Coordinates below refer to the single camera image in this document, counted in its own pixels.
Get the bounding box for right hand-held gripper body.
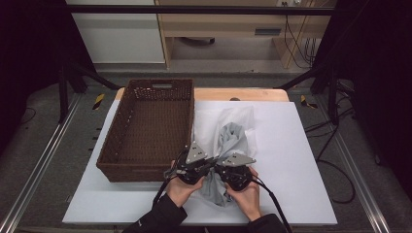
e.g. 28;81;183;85
215;152;257;192

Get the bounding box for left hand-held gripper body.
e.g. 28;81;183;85
170;141;214;186

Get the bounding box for grey t-shirt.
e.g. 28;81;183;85
197;121;244;208

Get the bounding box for white garment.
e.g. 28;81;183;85
192;105;258;159

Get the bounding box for brown wicker basket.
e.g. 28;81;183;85
95;78;195;183

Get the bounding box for person's left hand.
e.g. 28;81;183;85
165;160;205;208

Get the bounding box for person's right hand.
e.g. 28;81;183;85
225;166;262;222

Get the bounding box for white table cover sheet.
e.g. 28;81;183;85
61;99;338;226

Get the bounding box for wooden table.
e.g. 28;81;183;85
115;86;291;103

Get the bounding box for black metal stand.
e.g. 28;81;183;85
57;61;121;124
278;64;341;126

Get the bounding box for wooden desk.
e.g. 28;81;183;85
154;0;338;70

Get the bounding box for white cabinet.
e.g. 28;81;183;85
66;0;166;64

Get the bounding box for black metal crossbar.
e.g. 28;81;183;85
64;4;338;17

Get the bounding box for black curtain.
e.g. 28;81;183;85
0;0;95;154
324;0;412;198

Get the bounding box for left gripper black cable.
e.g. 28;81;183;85
152;174;178;207

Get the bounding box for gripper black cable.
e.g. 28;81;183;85
251;179;293;233
152;174;178;207

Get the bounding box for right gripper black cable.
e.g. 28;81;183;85
251;179;293;233

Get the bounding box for black floor cable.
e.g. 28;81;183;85
304;106;358;205

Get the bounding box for aluminium floor rail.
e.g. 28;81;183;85
0;93;83;233
315;96;394;233

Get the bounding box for hanging black cables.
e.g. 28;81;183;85
282;3;320;70

